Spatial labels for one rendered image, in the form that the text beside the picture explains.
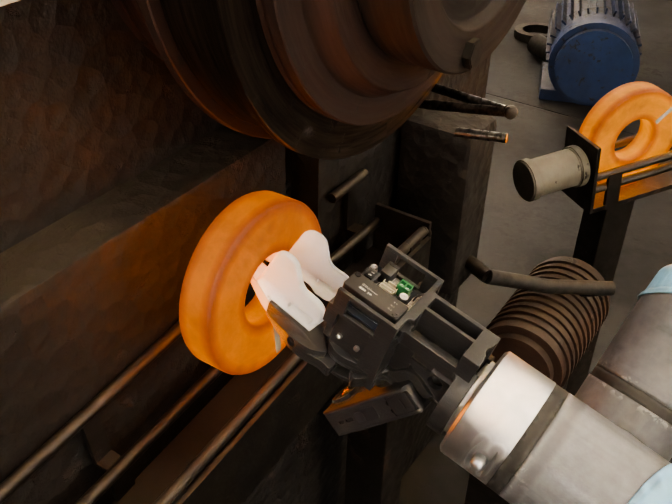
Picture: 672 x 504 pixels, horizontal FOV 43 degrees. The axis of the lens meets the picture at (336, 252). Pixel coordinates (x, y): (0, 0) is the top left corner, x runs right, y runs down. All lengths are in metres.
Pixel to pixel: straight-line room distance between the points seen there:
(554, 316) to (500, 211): 1.24
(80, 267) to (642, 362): 0.45
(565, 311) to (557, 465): 0.63
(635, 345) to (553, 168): 0.51
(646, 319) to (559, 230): 1.64
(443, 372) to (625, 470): 0.14
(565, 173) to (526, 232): 1.13
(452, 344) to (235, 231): 0.18
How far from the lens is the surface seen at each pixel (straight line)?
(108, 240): 0.69
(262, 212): 0.66
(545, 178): 1.19
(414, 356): 0.63
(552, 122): 2.94
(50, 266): 0.67
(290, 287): 0.65
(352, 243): 0.97
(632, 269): 2.27
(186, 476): 0.74
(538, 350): 1.15
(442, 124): 1.03
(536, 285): 1.16
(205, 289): 0.64
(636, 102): 1.24
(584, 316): 1.23
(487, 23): 0.73
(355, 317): 0.61
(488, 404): 0.60
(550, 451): 0.60
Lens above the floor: 1.25
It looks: 35 degrees down
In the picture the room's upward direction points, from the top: 2 degrees clockwise
